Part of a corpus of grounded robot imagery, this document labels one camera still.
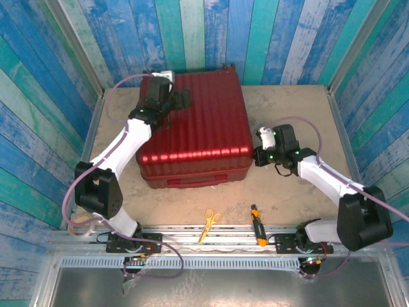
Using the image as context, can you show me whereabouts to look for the red hard-shell suitcase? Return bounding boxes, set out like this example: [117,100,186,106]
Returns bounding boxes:
[135,63,252,190]

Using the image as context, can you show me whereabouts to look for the orange black screwdriver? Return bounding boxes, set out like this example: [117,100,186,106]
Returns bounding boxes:
[250,203,268,248]

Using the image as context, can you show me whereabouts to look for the shiny steel sheet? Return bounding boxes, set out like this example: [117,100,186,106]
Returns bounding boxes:
[47,267,397,307]

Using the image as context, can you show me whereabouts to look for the clear tape roll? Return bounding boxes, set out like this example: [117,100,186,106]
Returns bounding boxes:
[67,212,96,239]

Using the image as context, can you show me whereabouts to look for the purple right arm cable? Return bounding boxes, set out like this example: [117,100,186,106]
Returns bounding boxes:
[277,116,409,280]

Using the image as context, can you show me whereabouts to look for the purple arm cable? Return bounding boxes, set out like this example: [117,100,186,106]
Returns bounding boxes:
[277,116,409,280]
[61,74,185,281]

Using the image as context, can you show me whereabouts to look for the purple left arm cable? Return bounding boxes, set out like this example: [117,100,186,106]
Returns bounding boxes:
[61,74,185,281]

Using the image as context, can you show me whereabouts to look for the yellow handled scissors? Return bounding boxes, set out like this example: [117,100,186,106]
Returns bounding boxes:
[197,209,223,245]

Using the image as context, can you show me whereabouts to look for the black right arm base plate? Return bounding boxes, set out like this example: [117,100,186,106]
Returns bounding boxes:
[274,232,334,255]

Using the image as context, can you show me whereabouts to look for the aluminium frame post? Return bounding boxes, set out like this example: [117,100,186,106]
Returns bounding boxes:
[328,0,391,93]
[44,0,105,97]

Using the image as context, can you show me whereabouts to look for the white slotted cable duct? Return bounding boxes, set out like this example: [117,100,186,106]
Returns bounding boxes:
[59,256,303,272]

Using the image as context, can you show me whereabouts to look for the aluminium mounting rail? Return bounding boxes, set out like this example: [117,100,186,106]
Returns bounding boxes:
[47,223,392,256]

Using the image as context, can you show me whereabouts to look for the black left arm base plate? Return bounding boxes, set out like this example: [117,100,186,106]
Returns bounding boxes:
[105,232,164,255]

